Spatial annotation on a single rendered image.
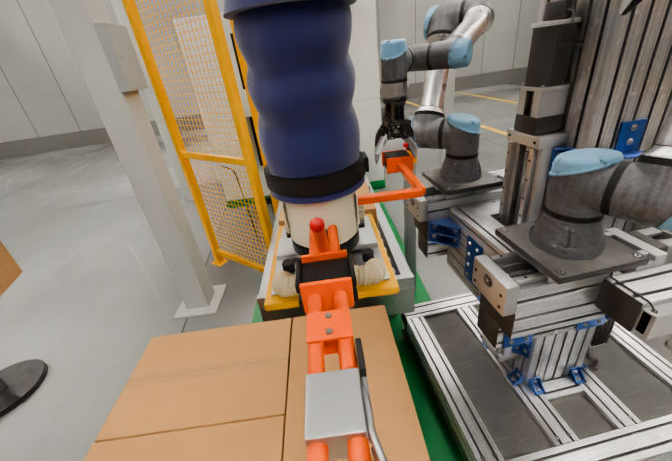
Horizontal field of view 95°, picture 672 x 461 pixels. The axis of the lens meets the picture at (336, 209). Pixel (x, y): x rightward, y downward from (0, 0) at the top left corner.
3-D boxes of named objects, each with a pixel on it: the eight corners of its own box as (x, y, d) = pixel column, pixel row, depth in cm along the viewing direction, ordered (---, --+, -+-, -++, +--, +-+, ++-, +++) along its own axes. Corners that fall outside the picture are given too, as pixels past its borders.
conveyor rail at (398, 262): (349, 161, 353) (347, 144, 345) (353, 160, 354) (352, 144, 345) (402, 308, 147) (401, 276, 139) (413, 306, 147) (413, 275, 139)
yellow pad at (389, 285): (340, 222, 96) (338, 208, 94) (372, 218, 96) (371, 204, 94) (353, 300, 66) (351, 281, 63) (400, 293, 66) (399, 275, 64)
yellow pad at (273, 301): (279, 230, 96) (276, 216, 94) (311, 226, 96) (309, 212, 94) (265, 312, 65) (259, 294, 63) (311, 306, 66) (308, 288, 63)
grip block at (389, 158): (382, 165, 107) (381, 151, 105) (406, 162, 107) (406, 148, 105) (387, 174, 99) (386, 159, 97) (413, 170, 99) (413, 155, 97)
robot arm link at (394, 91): (379, 82, 94) (405, 79, 94) (379, 98, 96) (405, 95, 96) (384, 85, 87) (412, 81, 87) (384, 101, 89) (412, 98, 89)
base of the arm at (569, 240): (566, 221, 84) (574, 188, 80) (620, 252, 71) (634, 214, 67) (515, 232, 83) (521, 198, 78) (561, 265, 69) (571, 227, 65)
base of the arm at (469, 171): (467, 166, 128) (469, 143, 124) (489, 178, 115) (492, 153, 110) (433, 172, 127) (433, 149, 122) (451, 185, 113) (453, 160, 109)
